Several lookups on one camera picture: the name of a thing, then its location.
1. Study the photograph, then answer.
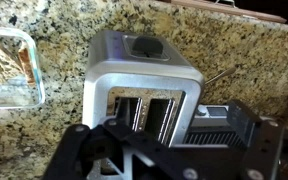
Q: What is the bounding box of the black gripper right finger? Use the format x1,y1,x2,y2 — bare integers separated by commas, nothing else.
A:
226,99,285,180

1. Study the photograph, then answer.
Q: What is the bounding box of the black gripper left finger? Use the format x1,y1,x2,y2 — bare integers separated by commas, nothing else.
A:
42,118,132,180

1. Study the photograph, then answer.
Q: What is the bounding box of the bread slice with brown crust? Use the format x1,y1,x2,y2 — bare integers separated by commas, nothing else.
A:
18,46,37,88

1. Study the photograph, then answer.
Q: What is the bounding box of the stainless steel two-slot toaster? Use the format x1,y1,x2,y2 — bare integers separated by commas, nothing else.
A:
81,29,206,180

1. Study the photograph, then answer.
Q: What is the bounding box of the pale holey bread slice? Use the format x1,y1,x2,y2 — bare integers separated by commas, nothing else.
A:
0,42,25,90

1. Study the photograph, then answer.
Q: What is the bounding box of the clear glass baking dish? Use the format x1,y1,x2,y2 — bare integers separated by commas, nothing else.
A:
0,26,46,110

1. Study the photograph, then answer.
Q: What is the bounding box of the wooden counter drawer cabinet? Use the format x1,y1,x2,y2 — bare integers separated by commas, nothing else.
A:
168,0,288,24

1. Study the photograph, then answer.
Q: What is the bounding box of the toaster power cord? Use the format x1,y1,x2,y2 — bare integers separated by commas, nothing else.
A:
204,65,238,86

